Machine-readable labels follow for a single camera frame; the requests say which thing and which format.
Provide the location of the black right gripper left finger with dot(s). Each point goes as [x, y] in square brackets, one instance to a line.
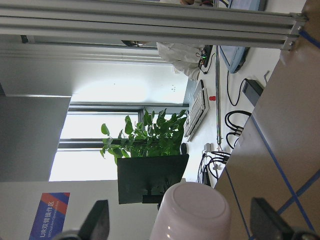
[97, 223]

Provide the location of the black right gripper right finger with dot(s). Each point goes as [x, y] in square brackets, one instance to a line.
[267, 224]

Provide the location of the pink plastic cup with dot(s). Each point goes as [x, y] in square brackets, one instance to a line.
[192, 211]

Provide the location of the black computer monitor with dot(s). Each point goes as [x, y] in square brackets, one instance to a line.
[146, 179]

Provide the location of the green potted plant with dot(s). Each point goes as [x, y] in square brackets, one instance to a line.
[148, 138]

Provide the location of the white keyboard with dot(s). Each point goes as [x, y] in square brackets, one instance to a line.
[197, 111]

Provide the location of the blue teach pendant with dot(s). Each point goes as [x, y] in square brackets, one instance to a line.
[235, 56]

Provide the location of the person in white shirt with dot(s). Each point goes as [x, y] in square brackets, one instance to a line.
[184, 57]

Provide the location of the blue red wall sign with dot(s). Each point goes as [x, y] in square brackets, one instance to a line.
[50, 216]

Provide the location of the green handled reach tool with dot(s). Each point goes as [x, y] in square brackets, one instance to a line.
[218, 97]

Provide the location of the aluminium frame post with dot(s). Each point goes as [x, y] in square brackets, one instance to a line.
[150, 21]

